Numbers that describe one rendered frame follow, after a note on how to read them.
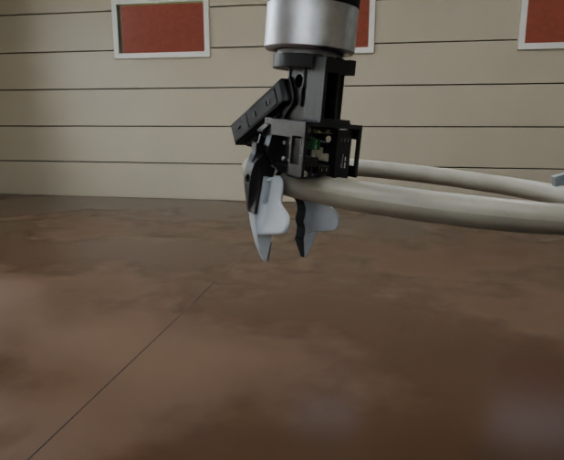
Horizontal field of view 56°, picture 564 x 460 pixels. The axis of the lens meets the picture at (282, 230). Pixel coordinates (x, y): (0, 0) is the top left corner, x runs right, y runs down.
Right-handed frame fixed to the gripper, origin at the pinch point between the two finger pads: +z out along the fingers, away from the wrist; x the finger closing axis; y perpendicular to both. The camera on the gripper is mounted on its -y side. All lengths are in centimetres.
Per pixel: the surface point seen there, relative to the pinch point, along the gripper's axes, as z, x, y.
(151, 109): -3, 235, -660
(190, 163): 65, 277, -619
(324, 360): 93, 113, -118
